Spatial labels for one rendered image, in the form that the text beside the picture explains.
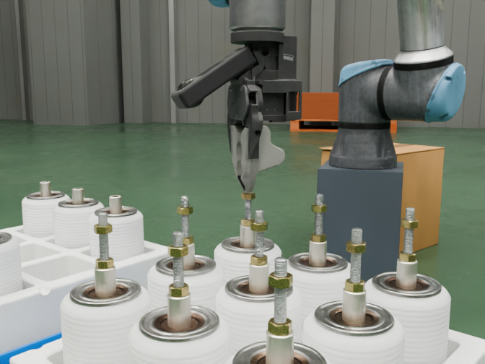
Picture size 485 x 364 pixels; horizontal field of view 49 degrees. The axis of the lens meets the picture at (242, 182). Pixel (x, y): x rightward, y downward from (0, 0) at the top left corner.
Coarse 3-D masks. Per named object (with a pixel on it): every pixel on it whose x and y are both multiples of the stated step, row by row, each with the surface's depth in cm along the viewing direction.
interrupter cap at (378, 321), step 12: (336, 300) 55; (324, 312) 52; (336, 312) 52; (372, 312) 52; (384, 312) 52; (324, 324) 49; (336, 324) 49; (348, 324) 50; (360, 324) 50; (372, 324) 49; (384, 324) 49; (360, 336) 47; (372, 336) 48
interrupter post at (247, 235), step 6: (240, 228) 75; (246, 228) 74; (240, 234) 75; (246, 234) 74; (252, 234) 74; (240, 240) 75; (246, 240) 74; (252, 240) 74; (246, 246) 74; (252, 246) 75
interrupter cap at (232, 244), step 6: (228, 240) 77; (234, 240) 77; (264, 240) 77; (270, 240) 76; (222, 246) 74; (228, 246) 74; (234, 246) 74; (240, 246) 75; (264, 246) 74; (270, 246) 74; (240, 252) 72; (246, 252) 72; (252, 252) 72
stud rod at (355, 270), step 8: (352, 232) 50; (360, 232) 49; (352, 240) 50; (360, 240) 50; (352, 256) 50; (360, 256) 50; (352, 264) 50; (360, 264) 50; (352, 272) 50; (360, 272) 50; (352, 280) 50
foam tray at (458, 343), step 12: (456, 336) 63; (468, 336) 63; (48, 348) 60; (60, 348) 60; (456, 348) 62; (468, 348) 60; (480, 348) 60; (12, 360) 58; (24, 360) 57; (36, 360) 57; (48, 360) 59; (60, 360) 60; (456, 360) 57; (468, 360) 57; (480, 360) 58
